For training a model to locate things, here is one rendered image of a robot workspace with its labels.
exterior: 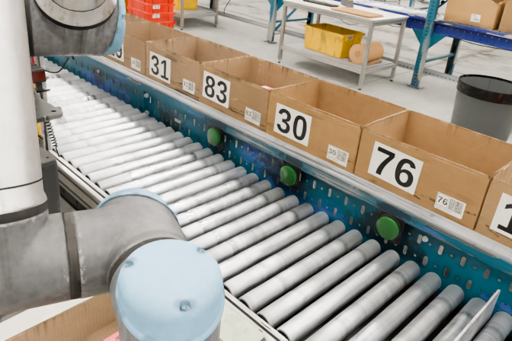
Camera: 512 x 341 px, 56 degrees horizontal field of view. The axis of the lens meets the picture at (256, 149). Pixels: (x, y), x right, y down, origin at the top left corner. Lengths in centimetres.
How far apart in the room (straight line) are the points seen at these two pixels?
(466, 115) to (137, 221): 366
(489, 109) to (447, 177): 259
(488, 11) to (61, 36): 522
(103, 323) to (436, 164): 94
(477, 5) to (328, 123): 446
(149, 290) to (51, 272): 12
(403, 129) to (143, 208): 134
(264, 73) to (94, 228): 171
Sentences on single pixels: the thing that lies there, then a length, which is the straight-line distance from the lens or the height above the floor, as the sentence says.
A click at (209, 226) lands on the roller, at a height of 74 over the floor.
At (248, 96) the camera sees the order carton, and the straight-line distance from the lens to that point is 182.
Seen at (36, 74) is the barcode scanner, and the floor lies 108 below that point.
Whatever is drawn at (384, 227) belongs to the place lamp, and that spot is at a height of 81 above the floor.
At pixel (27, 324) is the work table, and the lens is 122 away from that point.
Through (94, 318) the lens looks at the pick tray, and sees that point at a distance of 114.
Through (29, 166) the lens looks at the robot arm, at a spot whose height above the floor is 135.
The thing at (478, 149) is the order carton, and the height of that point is 100.
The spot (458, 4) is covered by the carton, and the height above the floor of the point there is 98.
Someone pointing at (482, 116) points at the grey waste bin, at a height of 44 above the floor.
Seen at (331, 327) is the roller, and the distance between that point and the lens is 121.
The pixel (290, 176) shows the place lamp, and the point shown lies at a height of 82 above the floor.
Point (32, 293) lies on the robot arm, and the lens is 52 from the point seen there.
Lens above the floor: 158
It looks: 25 degrees down
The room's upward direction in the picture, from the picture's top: 6 degrees clockwise
